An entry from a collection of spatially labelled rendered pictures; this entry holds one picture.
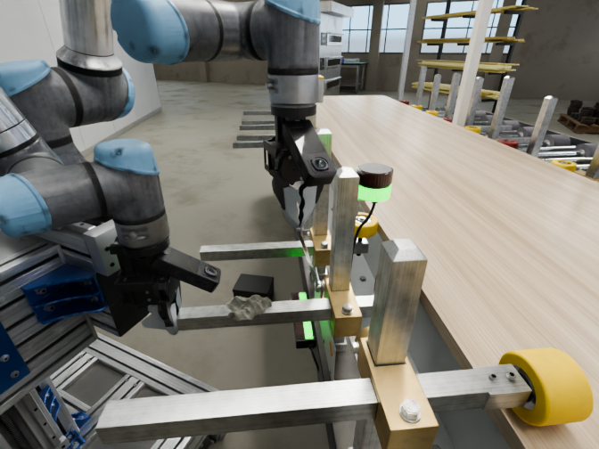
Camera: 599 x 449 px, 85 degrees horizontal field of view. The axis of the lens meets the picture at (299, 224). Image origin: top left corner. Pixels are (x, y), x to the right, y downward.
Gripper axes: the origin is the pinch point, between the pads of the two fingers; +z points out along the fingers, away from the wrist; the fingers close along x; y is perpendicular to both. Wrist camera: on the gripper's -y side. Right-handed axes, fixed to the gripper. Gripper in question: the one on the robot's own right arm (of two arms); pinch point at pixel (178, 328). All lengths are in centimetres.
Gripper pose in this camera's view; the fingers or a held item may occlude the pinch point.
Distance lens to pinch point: 69.1
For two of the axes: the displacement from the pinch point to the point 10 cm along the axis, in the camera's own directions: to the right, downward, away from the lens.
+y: -9.9, 0.3, -1.0
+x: 1.0, 4.8, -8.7
